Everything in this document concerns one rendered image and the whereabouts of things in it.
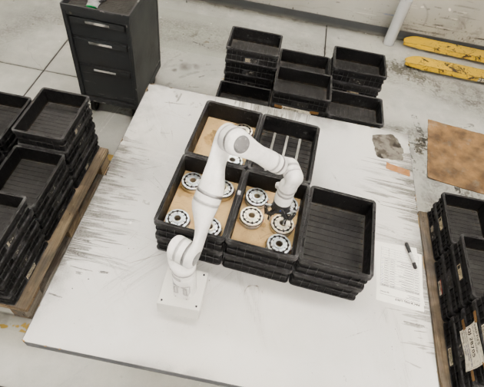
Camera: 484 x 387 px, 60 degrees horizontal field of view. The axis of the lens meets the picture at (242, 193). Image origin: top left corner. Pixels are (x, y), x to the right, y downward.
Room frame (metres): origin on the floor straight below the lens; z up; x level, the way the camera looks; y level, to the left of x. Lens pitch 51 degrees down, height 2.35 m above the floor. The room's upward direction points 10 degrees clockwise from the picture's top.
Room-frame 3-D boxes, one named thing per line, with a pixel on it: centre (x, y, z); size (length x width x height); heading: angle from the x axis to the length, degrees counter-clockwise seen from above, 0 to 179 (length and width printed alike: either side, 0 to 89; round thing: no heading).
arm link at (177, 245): (0.72, 0.17, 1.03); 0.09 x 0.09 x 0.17; 69
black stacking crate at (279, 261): (1.07, -0.13, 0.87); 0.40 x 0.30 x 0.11; 175
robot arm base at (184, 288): (0.72, 0.16, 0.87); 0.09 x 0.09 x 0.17; 83
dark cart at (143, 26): (2.69, 1.11, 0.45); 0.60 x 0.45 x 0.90; 179
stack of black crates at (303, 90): (2.46, -0.29, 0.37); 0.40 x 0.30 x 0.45; 89
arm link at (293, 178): (1.06, -0.17, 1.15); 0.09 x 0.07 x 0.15; 22
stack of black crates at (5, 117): (1.76, 1.58, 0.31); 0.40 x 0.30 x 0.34; 179
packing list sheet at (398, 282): (1.01, -0.78, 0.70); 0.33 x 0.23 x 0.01; 179
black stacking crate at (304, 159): (1.47, -0.17, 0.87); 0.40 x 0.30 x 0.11; 175
